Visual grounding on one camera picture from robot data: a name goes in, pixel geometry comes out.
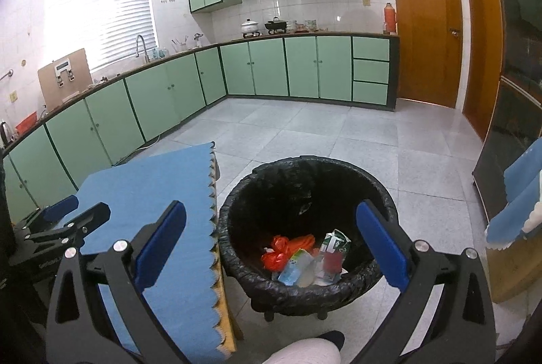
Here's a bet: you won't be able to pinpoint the chrome sink faucet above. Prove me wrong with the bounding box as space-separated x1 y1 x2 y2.
136 35 151 64

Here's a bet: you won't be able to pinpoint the dark red scouring pad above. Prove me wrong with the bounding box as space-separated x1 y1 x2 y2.
322 251 343 275

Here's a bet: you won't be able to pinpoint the red plastic basin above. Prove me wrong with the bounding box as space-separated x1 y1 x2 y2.
15 112 38 136

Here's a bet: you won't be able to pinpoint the person's light trouser knee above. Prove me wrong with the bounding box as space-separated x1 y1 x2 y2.
264 338 341 364

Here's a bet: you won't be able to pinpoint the green white crushed carton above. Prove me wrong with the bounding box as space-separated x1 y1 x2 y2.
319 229 352 261

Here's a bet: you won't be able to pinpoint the red plastic bag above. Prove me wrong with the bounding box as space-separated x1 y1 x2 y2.
261 235 315 272

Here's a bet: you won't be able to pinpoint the green lower kitchen cabinets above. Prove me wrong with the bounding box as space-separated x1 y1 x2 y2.
3 34 400 221

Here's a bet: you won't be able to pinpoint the black shoe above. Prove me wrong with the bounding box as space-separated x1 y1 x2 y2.
318 330 346 351

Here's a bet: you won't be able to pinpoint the light blue snack wrapper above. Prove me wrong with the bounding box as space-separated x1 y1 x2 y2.
278 249 313 286

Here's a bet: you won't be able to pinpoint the white window blinds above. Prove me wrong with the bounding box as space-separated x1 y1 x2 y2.
47 0 158 72

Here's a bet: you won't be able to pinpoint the black wok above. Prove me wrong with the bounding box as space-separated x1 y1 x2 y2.
265 17 287 35

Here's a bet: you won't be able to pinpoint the wall towel rail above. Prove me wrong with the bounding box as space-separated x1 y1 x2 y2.
0 69 14 80

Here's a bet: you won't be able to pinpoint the white tissue paper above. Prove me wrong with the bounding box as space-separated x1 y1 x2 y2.
312 268 348 287

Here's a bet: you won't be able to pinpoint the cardboard water purifier box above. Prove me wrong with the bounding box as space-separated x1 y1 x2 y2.
38 49 93 112

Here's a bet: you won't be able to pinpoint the white cooking pot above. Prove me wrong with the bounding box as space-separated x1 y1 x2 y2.
241 19 261 38

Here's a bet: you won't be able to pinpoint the blue table cloth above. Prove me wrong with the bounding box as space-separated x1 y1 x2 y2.
59 141 230 364

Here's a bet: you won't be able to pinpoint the dark glass cabinet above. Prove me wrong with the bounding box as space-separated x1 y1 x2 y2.
473 0 541 220

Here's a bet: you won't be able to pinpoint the brown wooden door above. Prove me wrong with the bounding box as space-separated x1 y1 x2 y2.
396 0 463 108
463 0 503 139

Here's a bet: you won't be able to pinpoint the black lined trash bin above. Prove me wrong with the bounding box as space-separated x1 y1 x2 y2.
218 156 399 321

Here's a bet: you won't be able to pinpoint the steel electric kettle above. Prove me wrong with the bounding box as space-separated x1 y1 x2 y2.
0 121 13 148

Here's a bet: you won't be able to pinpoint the red thermos bottle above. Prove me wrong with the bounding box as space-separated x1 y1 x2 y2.
383 2 397 35

